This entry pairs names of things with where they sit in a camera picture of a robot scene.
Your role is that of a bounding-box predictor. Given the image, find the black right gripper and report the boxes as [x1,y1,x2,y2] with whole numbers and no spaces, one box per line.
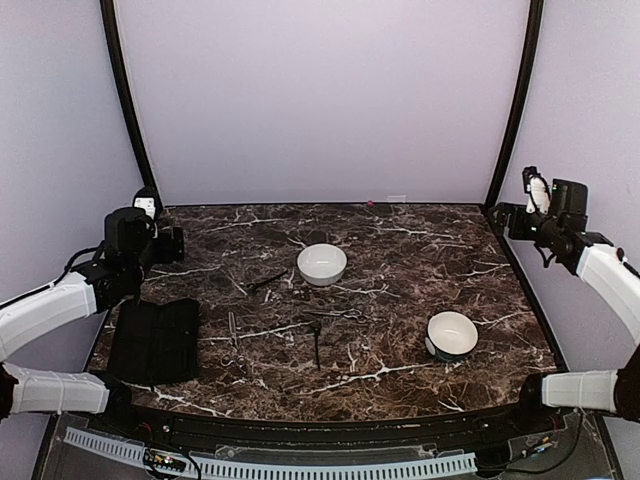
[490,202,563,248]

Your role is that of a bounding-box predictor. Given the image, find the black zippered tool case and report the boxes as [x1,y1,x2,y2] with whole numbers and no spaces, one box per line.
[107,298,200,386]

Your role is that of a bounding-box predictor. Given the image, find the silver thinning scissors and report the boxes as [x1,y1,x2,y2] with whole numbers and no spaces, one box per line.
[220,311,247,374]

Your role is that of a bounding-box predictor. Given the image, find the silver hair cutting scissors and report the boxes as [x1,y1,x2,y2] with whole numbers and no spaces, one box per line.
[303,308,370,324]

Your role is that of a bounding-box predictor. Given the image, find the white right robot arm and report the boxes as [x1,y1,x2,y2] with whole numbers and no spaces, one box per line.
[489,166,639,434]

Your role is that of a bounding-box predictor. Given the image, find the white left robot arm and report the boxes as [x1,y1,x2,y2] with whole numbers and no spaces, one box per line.
[1,187,184,436]

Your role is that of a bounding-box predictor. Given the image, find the white bowl with teal base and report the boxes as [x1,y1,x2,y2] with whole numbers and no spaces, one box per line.
[425,311,479,363]

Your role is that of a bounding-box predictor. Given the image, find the plain white bowl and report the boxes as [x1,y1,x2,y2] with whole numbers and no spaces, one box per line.
[297,244,347,287]

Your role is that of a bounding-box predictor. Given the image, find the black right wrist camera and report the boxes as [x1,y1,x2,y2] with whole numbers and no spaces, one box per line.
[549,179,589,215]

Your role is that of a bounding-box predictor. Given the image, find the black right frame post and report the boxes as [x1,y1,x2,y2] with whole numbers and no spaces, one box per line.
[484,0,544,209]

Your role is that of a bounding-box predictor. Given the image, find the black frame post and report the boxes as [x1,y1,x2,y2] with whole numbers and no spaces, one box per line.
[484,0,544,209]
[99,0,159,192]

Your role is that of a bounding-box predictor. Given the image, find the black left frame post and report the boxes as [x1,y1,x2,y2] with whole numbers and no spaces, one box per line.
[99,0,159,192]

